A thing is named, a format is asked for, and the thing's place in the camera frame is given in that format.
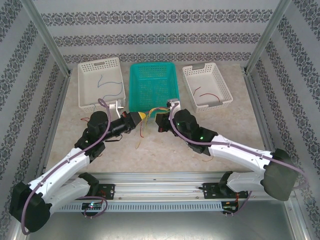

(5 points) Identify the white perforated basket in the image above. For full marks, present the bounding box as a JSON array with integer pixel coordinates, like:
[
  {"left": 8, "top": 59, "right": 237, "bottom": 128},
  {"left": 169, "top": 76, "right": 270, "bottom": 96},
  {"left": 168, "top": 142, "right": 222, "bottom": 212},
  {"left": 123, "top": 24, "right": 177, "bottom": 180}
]
[{"left": 77, "top": 56, "right": 127, "bottom": 110}]

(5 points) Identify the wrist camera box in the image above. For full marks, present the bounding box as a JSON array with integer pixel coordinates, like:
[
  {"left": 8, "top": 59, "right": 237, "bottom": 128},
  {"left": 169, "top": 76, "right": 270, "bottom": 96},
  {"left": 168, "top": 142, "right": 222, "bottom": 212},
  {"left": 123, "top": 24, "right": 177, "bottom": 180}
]
[
  {"left": 166, "top": 98, "right": 182, "bottom": 111},
  {"left": 113, "top": 99, "right": 126, "bottom": 119}
]

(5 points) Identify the bundle of coloured wires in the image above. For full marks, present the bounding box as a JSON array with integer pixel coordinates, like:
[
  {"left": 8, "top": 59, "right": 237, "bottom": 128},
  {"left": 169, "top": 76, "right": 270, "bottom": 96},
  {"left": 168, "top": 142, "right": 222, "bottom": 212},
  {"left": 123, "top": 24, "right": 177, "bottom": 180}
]
[
  {"left": 146, "top": 106, "right": 172, "bottom": 118},
  {"left": 134, "top": 117, "right": 151, "bottom": 150}
]

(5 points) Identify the white basket with grey handles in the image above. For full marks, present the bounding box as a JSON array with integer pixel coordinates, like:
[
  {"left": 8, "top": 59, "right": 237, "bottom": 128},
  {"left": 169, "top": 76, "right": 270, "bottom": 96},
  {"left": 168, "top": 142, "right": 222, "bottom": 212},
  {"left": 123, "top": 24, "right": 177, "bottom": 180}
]
[{"left": 181, "top": 62, "right": 234, "bottom": 113}]

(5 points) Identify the aluminium frame post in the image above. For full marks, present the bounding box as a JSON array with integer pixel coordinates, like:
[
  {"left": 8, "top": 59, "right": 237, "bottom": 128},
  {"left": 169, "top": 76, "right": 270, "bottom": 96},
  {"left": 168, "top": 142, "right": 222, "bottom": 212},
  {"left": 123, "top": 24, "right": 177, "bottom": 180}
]
[
  {"left": 21, "top": 0, "right": 73, "bottom": 77},
  {"left": 245, "top": 0, "right": 293, "bottom": 76}
]

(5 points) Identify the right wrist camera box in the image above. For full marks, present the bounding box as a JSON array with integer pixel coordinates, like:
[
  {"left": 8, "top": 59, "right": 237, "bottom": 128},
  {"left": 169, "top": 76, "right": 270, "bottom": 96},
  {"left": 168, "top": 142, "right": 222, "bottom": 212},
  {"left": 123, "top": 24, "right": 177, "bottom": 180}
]
[{"left": 166, "top": 98, "right": 182, "bottom": 111}]

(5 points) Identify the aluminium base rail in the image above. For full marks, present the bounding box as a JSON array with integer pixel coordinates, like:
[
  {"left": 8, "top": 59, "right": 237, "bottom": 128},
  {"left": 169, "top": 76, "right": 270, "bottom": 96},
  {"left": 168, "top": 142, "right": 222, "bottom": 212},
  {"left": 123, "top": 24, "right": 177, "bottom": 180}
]
[{"left": 23, "top": 171, "right": 294, "bottom": 203}]

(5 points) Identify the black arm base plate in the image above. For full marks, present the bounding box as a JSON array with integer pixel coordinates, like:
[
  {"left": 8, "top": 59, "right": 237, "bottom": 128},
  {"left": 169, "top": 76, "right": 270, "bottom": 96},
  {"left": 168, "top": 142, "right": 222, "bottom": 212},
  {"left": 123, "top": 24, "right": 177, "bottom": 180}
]
[
  {"left": 97, "top": 183, "right": 116, "bottom": 201},
  {"left": 202, "top": 182, "right": 252, "bottom": 200}
]

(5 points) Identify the short purple cable loop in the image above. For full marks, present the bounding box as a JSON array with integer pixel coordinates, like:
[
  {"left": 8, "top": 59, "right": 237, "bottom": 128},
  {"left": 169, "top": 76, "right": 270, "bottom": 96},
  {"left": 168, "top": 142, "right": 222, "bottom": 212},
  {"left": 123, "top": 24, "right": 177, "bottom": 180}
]
[{"left": 83, "top": 195, "right": 109, "bottom": 219}]

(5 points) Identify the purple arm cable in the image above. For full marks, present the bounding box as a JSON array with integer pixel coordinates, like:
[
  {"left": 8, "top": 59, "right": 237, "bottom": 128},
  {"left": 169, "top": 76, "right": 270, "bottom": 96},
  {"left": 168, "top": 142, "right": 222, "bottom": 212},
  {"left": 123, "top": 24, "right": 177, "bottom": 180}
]
[
  {"left": 169, "top": 103, "right": 307, "bottom": 192},
  {"left": 21, "top": 98, "right": 113, "bottom": 236}
]

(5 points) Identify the white slotted cable duct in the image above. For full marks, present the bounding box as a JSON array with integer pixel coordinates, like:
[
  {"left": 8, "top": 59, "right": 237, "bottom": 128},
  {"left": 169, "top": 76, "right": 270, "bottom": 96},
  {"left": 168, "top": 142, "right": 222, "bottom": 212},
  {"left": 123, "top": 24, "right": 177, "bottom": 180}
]
[{"left": 61, "top": 201, "right": 223, "bottom": 213}]

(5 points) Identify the teal plastic basket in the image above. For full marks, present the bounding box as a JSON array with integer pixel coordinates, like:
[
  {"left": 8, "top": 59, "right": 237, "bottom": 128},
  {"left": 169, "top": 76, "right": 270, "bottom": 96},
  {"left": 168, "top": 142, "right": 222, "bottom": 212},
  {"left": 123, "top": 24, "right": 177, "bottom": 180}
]
[{"left": 129, "top": 61, "right": 181, "bottom": 113}]

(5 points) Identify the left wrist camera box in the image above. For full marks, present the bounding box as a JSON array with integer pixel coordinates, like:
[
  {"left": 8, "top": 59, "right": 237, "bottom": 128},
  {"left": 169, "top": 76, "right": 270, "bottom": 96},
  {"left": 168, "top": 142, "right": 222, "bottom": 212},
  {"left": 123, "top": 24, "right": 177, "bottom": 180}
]
[{"left": 113, "top": 99, "right": 126, "bottom": 119}]

